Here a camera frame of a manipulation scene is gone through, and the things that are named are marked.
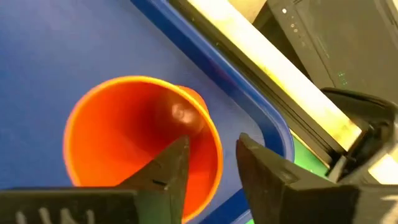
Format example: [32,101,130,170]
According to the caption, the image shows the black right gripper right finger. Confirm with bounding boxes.
[235,133,398,224]

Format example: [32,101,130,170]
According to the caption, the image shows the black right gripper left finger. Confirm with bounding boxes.
[0,136,191,224]

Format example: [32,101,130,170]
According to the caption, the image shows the orange plastic cup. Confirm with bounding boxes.
[63,75,224,224]

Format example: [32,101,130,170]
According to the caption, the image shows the blue plastic tray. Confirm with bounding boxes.
[0,0,295,224]

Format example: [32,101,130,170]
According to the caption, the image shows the black flat device case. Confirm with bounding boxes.
[253,0,398,103]

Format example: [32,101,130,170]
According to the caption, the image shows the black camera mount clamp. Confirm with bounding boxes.
[320,86,398,187]

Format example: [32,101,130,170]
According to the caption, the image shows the black aluminium table frame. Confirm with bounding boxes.
[167,0,348,169]

